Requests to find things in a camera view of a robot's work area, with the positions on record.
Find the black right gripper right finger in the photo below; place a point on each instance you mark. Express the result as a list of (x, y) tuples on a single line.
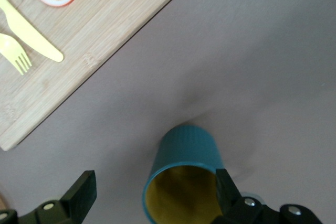
[(236, 208)]

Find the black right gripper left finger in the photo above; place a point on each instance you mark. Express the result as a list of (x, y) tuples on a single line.
[(76, 197)]

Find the teal ribbed cup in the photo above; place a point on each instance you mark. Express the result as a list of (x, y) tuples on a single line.
[(186, 148)]

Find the yellow plastic fork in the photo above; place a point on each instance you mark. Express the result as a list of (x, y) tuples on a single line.
[(11, 48)]

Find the yellow plastic knife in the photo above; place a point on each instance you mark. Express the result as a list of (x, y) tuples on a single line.
[(29, 35)]

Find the bamboo cutting board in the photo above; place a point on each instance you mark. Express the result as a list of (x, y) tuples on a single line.
[(99, 30)]

